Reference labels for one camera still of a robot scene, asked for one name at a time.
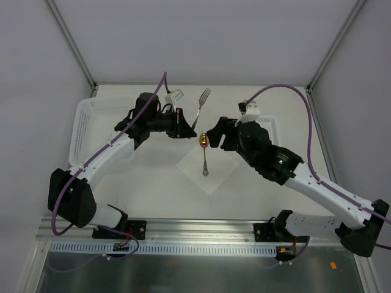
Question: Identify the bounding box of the aluminium frame post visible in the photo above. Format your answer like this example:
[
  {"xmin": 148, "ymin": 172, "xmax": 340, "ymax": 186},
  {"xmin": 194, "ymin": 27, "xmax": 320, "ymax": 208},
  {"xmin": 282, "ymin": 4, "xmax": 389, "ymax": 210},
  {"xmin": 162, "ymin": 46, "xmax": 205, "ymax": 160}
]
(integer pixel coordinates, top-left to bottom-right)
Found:
[
  {"xmin": 43, "ymin": 0, "xmax": 97, "ymax": 93},
  {"xmin": 306, "ymin": 0, "xmax": 367, "ymax": 93}
]

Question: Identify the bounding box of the aluminium mounting rail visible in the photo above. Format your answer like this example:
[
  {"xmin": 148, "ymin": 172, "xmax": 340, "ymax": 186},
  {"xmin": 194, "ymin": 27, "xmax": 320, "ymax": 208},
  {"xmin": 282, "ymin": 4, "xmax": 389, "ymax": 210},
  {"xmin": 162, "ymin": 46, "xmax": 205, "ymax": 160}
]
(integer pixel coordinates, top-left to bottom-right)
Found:
[{"xmin": 35, "ymin": 217, "xmax": 342, "ymax": 246}]

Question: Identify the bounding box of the large white perforated basket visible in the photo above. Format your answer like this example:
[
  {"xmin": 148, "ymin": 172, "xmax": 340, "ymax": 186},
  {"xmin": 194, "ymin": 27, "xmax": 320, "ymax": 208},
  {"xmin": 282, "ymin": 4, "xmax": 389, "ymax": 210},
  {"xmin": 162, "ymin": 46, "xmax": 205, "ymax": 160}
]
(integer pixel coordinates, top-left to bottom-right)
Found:
[{"xmin": 68, "ymin": 96, "xmax": 136, "ymax": 167}]

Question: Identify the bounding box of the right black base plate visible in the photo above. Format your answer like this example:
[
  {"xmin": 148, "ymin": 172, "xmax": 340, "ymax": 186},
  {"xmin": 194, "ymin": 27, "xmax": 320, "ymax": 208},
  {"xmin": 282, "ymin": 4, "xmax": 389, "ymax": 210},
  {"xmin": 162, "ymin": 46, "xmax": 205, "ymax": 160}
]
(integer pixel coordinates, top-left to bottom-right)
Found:
[{"xmin": 252, "ymin": 222, "xmax": 309, "ymax": 243}]

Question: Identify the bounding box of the small white perforated tray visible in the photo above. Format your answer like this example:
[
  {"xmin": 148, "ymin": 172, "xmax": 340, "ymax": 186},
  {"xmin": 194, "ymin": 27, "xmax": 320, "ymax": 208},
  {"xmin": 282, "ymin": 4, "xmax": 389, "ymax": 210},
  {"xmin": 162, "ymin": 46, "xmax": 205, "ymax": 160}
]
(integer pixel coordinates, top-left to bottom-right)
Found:
[{"xmin": 257, "ymin": 115, "xmax": 280, "ymax": 146}]

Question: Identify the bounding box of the white paper napkin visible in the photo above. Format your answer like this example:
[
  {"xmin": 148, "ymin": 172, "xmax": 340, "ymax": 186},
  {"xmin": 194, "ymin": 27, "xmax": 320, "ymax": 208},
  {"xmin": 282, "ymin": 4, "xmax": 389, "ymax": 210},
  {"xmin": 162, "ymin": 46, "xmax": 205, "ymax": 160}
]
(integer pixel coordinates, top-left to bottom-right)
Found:
[{"xmin": 176, "ymin": 145, "xmax": 239, "ymax": 195}]

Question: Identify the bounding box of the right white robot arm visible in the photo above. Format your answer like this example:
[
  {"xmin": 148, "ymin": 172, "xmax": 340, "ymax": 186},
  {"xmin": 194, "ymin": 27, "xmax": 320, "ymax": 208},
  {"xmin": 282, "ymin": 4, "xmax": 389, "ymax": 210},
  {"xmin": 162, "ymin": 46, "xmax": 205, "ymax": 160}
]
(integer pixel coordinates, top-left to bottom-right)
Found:
[{"xmin": 206, "ymin": 117, "xmax": 389, "ymax": 258}]

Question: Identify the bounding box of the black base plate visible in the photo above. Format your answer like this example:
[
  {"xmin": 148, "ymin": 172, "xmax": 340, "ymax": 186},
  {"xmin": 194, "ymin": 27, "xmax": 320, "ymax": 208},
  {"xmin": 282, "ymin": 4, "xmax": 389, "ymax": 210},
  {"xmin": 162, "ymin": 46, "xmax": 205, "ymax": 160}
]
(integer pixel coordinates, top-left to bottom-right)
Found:
[
  {"xmin": 92, "ymin": 220, "xmax": 147, "ymax": 240},
  {"xmin": 252, "ymin": 222, "xmax": 309, "ymax": 243}
]

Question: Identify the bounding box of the iridescent gold spoon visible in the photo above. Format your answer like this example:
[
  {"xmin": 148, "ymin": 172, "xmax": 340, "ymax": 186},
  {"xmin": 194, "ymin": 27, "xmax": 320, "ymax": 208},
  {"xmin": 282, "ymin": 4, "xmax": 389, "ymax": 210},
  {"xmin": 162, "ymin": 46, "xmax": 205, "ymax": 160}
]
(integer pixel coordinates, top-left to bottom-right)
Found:
[{"xmin": 199, "ymin": 132, "xmax": 209, "ymax": 176}]

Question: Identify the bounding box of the right aluminium frame post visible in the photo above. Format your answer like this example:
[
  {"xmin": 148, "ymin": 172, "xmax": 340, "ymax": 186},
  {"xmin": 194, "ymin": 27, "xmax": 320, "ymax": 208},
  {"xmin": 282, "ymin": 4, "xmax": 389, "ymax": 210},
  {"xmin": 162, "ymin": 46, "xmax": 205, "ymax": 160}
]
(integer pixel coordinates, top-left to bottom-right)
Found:
[{"xmin": 306, "ymin": 0, "xmax": 367, "ymax": 93}]

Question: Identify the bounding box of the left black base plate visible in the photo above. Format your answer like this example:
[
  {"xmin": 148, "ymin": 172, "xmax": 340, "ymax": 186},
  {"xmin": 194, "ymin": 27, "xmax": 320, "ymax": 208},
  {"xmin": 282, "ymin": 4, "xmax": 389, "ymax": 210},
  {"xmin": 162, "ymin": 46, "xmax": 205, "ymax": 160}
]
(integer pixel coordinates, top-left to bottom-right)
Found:
[{"xmin": 92, "ymin": 220, "xmax": 147, "ymax": 240}]

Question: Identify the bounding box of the white slotted cable duct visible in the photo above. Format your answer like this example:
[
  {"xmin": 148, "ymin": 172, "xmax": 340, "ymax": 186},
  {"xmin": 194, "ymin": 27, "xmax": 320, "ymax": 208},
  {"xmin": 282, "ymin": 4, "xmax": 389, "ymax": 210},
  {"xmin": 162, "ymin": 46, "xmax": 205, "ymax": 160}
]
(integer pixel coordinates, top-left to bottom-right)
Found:
[{"xmin": 49, "ymin": 241, "xmax": 277, "ymax": 258}]

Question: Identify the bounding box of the left aluminium frame post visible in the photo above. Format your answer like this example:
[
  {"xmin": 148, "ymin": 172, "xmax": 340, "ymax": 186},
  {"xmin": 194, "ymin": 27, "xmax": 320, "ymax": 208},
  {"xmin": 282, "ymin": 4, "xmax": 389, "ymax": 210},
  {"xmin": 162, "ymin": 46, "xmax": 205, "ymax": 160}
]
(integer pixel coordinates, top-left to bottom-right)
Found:
[{"xmin": 43, "ymin": 0, "xmax": 97, "ymax": 93}]

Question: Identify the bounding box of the silver fork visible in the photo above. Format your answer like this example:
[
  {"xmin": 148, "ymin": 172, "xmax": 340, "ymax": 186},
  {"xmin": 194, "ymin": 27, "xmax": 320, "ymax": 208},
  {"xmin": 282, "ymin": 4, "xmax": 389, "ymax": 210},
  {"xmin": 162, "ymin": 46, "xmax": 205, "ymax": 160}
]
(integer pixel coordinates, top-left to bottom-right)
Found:
[{"xmin": 192, "ymin": 88, "xmax": 211, "ymax": 130}]

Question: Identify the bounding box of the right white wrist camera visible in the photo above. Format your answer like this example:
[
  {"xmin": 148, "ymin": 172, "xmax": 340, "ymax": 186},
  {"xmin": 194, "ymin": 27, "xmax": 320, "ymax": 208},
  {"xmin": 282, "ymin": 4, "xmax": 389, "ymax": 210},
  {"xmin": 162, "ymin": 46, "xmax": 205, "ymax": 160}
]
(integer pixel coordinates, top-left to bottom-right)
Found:
[{"xmin": 235, "ymin": 100, "xmax": 261, "ymax": 126}]

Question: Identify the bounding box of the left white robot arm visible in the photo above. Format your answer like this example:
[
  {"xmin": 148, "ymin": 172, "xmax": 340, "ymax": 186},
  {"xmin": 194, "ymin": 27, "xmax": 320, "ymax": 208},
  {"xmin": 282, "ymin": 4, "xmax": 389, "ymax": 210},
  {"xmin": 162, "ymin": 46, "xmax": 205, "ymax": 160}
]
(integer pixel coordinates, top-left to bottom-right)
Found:
[{"xmin": 48, "ymin": 90, "xmax": 197, "ymax": 238}]

